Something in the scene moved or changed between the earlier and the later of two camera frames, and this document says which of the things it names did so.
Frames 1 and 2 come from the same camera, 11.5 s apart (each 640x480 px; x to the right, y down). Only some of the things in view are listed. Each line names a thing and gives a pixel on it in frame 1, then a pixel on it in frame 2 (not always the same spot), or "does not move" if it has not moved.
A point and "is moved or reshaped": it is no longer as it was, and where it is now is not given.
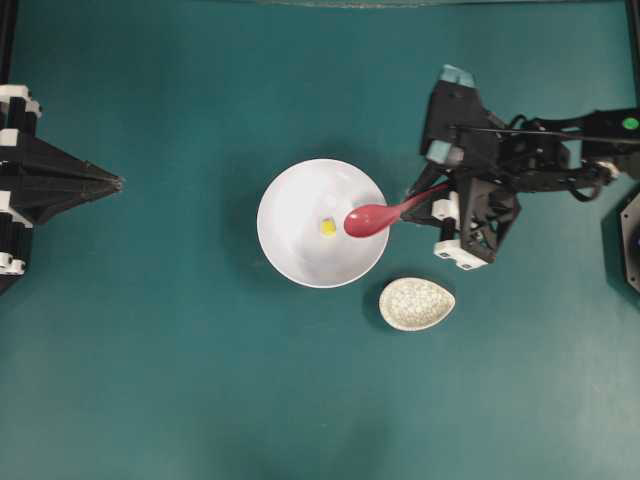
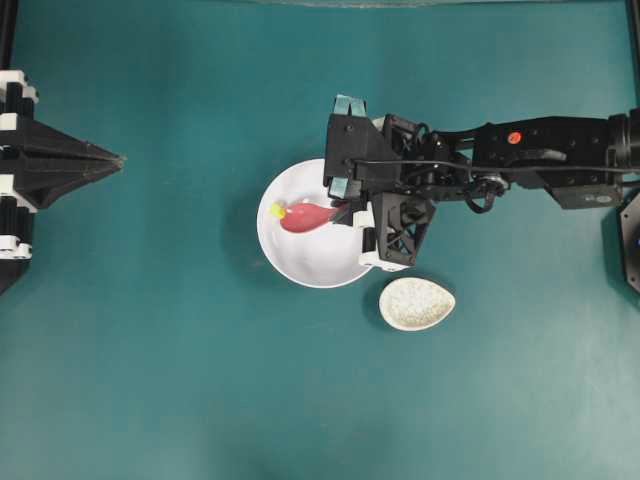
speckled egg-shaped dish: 411,304 does not move
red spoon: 371,219 is moved or reshaped
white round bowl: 301,223 does not move
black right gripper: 490,165 to 427,168
